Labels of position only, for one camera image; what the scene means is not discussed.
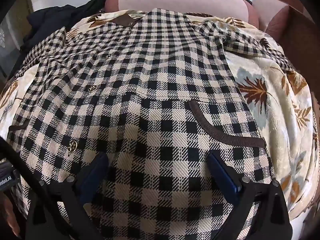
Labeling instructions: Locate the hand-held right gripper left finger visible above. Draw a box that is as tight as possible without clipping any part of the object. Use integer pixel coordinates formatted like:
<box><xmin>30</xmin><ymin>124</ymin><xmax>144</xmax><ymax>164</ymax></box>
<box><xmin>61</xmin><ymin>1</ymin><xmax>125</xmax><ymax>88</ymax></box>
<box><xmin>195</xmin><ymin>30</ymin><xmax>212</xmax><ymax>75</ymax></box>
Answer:
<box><xmin>25</xmin><ymin>151</ymin><xmax>110</xmax><ymax>240</ymax></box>

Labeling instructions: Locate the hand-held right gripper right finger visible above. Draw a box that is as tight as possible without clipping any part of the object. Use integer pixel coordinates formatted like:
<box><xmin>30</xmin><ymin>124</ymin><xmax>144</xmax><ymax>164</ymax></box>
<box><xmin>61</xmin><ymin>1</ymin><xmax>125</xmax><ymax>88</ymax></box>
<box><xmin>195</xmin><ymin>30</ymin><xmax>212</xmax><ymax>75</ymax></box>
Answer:
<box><xmin>207</xmin><ymin>151</ymin><xmax>293</xmax><ymax>240</ymax></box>

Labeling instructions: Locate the beige black checked coat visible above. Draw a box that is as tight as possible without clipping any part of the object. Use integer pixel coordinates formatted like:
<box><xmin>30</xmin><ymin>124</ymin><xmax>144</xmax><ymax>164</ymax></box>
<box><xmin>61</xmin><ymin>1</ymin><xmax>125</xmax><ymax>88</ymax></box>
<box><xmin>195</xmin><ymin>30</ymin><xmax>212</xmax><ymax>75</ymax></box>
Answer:
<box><xmin>9</xmin><ymin>8</ymin><xmax>298</xmax><ymax>240</ymax></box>

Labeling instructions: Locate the dark clothes pile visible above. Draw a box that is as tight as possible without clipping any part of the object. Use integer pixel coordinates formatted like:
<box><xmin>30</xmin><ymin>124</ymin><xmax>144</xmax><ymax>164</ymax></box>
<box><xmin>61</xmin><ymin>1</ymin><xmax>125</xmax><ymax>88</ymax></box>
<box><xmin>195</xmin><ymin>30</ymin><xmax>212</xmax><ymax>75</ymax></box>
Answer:
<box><xmin>20</xmin><ymin>0</ymin><xmax>120</xmax><ymax>53</ymax></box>

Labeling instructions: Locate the cream leaf print blanket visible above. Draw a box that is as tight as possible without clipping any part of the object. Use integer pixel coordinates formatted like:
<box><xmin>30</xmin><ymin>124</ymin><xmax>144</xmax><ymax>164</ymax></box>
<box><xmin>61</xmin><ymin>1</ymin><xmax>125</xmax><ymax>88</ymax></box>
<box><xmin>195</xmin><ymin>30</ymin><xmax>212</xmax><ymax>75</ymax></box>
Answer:
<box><xmin>0</xmin><ymin>9</ymin><xmax>319</xmax><ymax>223</ymax></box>

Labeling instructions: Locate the glass door cabinet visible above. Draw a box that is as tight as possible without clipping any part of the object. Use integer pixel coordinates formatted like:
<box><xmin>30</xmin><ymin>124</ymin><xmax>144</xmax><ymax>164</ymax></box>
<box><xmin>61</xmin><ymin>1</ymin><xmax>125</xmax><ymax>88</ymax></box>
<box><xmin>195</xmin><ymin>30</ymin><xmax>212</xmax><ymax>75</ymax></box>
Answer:
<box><xmin>0</xmin><ymin>0</ymin><xmax>34</xmax><ymax>80</ymax></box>

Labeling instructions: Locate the brown cushion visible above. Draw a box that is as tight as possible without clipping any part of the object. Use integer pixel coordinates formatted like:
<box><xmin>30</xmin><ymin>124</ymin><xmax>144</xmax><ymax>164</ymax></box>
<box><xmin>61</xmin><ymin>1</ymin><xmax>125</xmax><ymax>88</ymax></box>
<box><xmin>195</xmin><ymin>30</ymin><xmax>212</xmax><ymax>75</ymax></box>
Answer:
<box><xmin>264</xmin><ymin>0</ymin><xmax>320</xmax><ymax>45</ymax></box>

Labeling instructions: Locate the pink sofa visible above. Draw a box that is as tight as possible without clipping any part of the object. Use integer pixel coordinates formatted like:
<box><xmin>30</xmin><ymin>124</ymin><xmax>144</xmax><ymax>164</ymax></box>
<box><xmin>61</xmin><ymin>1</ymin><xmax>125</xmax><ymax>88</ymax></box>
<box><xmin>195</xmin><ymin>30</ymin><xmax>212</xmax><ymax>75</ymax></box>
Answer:
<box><xmin>105</xmin><ymin>0</ymin><xmax>278</xmax><ymax>32</ymax></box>

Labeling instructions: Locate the black cable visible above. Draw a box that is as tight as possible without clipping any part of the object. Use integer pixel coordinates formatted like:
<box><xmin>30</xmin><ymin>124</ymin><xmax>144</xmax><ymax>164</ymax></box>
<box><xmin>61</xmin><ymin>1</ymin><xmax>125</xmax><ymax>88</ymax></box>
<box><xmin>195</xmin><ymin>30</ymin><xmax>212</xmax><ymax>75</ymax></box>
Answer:
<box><xmin>0</xmin><ymin>140</ymin><xmax>52</xmax><ymax>198</ymax></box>

